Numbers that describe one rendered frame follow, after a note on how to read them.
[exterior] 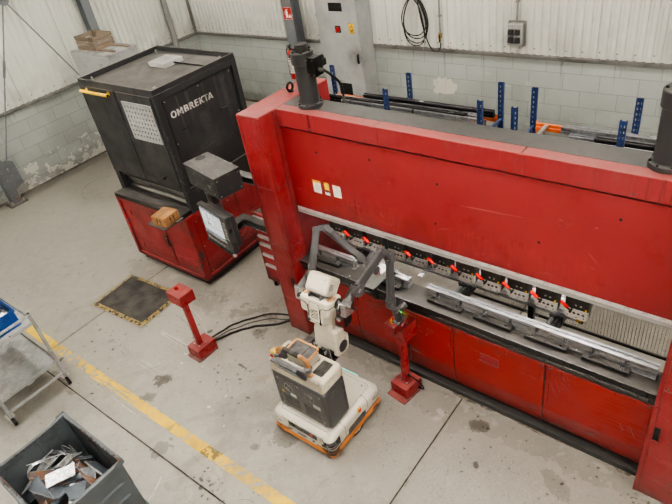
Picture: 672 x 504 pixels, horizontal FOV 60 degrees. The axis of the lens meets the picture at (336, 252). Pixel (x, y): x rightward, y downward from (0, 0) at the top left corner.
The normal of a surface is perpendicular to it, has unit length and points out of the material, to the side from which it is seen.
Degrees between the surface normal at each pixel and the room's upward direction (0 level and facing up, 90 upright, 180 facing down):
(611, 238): 90
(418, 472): 0
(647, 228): 90
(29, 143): 90
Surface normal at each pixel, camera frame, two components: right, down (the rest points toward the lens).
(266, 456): -0.15, -0.80
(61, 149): 0.79, 0.26
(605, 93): -0.60, 0.54
